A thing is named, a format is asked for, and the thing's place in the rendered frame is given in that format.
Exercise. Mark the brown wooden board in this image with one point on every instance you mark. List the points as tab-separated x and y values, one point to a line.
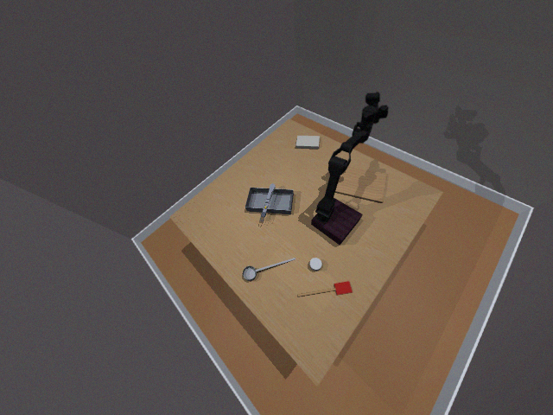
362	183

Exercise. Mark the grey cylinder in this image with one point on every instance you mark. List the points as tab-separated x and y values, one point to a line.
315	264

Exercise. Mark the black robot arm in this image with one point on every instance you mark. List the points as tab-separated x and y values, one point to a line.
337	166

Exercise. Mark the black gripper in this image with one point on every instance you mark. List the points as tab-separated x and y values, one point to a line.
373	99

